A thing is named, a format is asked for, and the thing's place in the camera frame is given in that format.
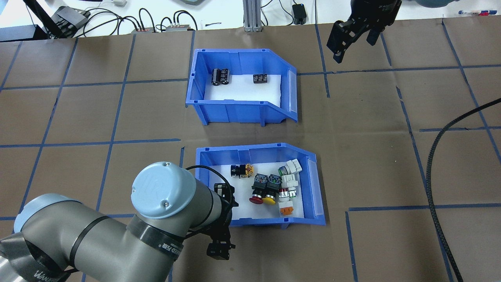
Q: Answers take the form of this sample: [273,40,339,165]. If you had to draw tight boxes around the black and yellow selector switch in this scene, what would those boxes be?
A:
[230,164,254,180]

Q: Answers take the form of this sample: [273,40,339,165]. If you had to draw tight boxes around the aluminium profile post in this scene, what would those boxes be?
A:
[243,0,267,33]

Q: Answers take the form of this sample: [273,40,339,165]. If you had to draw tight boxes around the black and grey device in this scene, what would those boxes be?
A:
[50,5,91,39]

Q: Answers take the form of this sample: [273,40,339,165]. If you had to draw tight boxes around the white green-lens push button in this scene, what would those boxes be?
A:
[278,160,303,177]

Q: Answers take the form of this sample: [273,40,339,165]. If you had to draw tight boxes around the grey connector box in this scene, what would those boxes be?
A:
[164,23,193,33]

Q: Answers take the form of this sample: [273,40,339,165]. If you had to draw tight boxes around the red mushroom push button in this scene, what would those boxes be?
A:
[249,174,269,206]

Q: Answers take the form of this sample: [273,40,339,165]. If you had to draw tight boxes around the yellow push button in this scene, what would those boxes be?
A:
[262,174,283,206]

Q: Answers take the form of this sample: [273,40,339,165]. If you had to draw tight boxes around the thin black cable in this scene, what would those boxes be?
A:
[173,10,199,31]
[138,8,158,31]
[84,8,136,36]

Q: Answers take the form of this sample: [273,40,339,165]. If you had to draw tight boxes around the blue plastic bin with capacitors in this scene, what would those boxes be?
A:
[186,48,299,127]

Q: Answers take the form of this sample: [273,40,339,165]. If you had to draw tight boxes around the black power adapter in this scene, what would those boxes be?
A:
[292,3,308,25]

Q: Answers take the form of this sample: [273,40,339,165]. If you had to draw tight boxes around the blue plastic bin with buttons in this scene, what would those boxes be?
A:
[195,143,326,230]

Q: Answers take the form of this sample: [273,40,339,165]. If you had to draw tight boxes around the black stand bar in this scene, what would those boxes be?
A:
[23,0,59,40]

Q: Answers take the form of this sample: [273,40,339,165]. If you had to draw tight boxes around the black flat plate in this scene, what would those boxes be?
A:
[0,24,51,43]

